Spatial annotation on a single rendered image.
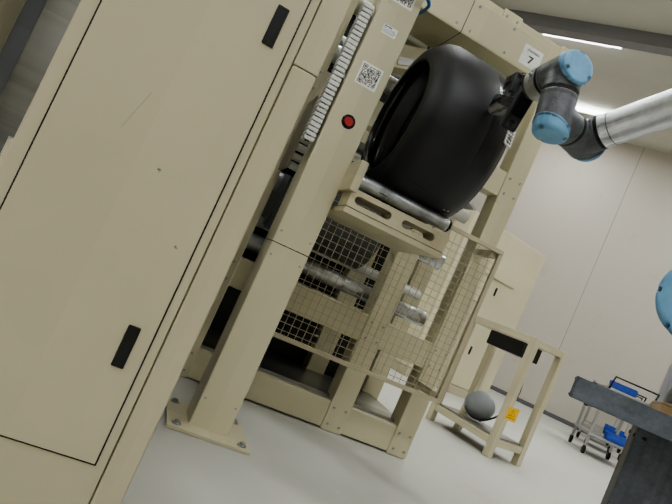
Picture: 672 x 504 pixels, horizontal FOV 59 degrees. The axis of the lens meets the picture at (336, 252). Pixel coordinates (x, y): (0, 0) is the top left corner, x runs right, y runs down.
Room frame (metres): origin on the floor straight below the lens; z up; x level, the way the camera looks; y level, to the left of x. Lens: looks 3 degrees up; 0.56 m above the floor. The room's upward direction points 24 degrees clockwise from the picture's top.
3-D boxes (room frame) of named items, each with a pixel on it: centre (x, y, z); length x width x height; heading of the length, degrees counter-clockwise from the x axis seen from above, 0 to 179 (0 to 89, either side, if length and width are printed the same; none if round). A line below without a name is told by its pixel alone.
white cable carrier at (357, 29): (1.87, 0.22, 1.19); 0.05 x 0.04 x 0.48; 16
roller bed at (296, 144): (2.32, 0.23, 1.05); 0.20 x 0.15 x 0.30; 106
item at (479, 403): (4.07, -1.35, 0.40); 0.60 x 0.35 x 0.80; 33
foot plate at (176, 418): (1.93, 0.15, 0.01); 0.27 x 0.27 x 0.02; 16
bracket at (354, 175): (1.97, 0.08, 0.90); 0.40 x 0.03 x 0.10; 16
